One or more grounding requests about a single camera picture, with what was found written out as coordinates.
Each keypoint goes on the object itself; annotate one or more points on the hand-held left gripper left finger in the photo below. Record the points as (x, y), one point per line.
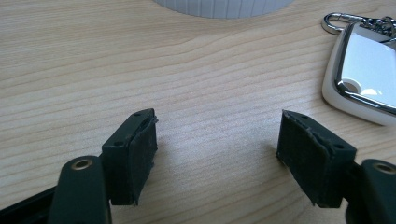
(129, 161)

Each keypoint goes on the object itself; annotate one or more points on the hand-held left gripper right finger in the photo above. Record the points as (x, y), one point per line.
(314, 161)

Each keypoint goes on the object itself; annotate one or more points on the white chrome key fob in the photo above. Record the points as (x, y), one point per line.
(364, 71)

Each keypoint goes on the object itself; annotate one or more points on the white ribbed round container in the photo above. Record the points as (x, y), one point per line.
(222, 7)

